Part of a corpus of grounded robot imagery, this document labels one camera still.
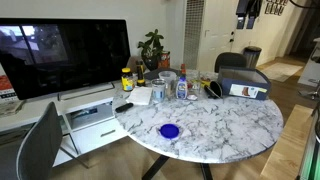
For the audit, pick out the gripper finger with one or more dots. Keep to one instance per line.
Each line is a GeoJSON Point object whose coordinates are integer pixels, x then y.
{"type": "Point", "coordinates": [250, 22]}
{"type": "Point", "coordinates": [241, 22]}

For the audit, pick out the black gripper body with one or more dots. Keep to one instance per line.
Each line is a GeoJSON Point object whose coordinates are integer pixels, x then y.
{"type": "Point", "coordinates": [250, 6]}

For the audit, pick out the white door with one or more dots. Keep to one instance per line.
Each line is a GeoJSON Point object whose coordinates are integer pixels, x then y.
{"type": "Point", "coordinates": [218, 36]}

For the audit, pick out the dark round trash can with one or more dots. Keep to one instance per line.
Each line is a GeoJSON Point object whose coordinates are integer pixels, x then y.
{"type": "Point", "coordinates": [251, 56]}

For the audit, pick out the dark upholstered chair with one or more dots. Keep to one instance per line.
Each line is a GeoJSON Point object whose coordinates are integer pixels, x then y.
{"type": "Point", "coordinates": [230, 60]}

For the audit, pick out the beige floor rug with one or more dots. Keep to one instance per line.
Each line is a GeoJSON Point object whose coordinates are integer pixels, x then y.
{"type": "Point", "coordinates": [281, 71]}

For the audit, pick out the grey box with picture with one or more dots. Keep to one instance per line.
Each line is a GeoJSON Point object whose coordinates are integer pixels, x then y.
{"type": "Point", "coordinates": [245, 83]}

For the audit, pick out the yellow packet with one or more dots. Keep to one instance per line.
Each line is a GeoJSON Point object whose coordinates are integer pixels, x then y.
{"type": "Point", "coordinates": [205, 81]}

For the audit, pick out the white counter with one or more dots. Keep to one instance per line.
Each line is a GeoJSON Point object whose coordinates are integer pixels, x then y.
{"type": "Point", "coordinates": [311, 63]}

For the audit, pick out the hot sauce bottle orange cap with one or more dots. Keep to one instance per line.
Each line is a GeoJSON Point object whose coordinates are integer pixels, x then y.
{"type": "Point", "coordinates": [183, 69]}

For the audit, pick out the orange printed can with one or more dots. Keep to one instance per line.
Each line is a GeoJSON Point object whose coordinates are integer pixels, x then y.
{"type": "Point", "coordinates": [164, 60]}

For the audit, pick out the small red white sachet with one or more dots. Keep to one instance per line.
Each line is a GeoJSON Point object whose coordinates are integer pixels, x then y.
{"type": "Point", "coordinates": [192, 97]}

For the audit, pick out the white bottle blue label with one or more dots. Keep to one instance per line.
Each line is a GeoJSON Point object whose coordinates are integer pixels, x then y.
{"type": "Point", "coordinates": [181, 89]}

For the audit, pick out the green potted plant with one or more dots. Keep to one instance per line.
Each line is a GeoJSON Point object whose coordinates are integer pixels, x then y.
{"type": "Point", "coordinates": [151, 46]}

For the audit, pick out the chrome stool base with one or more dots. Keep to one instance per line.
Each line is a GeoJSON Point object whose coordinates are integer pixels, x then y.
{"type": "Point", "coordinates": [311, 94]}

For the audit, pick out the clear glass jar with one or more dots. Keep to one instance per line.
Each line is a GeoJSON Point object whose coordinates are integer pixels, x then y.
{"type": "Point", "coordinates": [158, 90]}

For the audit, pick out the dark bottle yellow label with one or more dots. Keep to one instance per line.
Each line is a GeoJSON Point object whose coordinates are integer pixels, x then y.
{"type": "Point", "coordinates": [140, 74]}

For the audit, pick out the brown cardboard box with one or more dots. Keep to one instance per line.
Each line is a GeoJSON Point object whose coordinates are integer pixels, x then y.
{"type": "Point", "coordinates": [132, 63]}

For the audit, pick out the white paper napkin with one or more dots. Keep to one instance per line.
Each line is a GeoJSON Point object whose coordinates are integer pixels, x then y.
{"type": "Point", "coordinates": [140, 96]}

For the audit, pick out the light wood platform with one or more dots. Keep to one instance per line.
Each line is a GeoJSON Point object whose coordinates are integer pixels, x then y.
{"type": "Point", "coordinates": [290, 143]}

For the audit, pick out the yellow lid vitamin bottle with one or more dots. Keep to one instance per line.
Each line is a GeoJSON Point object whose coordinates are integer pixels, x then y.
{"type": "Point", "coordinates": [127, 80]}

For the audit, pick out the blue plastic lid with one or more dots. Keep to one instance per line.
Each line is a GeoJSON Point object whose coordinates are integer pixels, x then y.
{"type": "Point", "coordinates": [169, 131]}

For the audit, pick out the black remote control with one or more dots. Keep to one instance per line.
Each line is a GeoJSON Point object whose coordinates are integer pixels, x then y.
{"type": "Point", "coordinates": [124, 107]}

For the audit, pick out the black table legs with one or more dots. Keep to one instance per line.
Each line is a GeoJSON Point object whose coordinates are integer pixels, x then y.
{"type": "Point", "coordinates": [155, 167]}

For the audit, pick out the large black flat television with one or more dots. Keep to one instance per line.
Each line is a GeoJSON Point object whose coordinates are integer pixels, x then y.
{"type": "Point", "coordinates": [63, 53]}

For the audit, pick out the white TV stand cabinet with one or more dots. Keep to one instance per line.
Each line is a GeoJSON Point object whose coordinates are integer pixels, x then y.
{"type": "Point", "coordinates": [90, 131]}

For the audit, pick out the grey shell chair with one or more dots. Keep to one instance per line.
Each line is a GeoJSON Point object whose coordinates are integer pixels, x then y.
{"type": "Point", "coordinates": [36, 143]}

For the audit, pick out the red and white poster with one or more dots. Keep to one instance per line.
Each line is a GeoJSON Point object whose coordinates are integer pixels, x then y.
{"type": "Point", "coordinates": [5, 87]}

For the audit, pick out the white wall vent grille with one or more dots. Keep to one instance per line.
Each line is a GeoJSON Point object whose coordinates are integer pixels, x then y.
{"type": "Point", "coordinates": [193, 33]}

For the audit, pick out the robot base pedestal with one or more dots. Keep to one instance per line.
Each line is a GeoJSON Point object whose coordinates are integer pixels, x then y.
{"type": "Point", "coordinates": [311, 150]}

